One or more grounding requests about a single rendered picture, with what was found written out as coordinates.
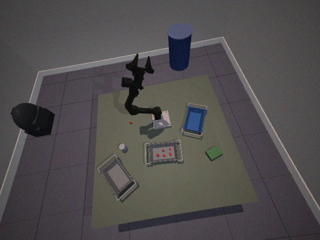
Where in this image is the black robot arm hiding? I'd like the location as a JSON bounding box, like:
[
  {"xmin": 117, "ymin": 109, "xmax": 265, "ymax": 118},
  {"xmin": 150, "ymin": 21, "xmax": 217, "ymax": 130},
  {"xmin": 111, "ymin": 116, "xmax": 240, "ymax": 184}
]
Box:
[{"xmin": 121, "ymin": 77, "xmax": 162, "ymax": 120}]

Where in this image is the grey cylinder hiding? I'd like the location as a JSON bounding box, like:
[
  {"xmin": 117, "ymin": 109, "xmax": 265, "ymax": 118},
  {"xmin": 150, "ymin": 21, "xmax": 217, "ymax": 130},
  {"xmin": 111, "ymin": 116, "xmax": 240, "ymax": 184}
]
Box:
[{"xmin": 119, "ymin": 143, "xmax": 127, "ymax": 152}]

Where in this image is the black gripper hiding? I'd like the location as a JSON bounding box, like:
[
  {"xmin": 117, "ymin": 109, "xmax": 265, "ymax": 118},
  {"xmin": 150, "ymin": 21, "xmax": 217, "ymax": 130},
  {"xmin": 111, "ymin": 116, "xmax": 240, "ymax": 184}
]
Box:
[{"xmin": 126, "ymin": 53, "xmax": 155, "ymax": 81}]

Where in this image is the green rectangular block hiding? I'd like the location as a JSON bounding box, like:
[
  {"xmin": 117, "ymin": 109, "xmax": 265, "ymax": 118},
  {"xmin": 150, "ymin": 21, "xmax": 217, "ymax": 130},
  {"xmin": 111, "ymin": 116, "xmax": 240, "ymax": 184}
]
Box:
[{"xmin": 205, "ymin": 145, "xmax": 223, "ymax": 161}]

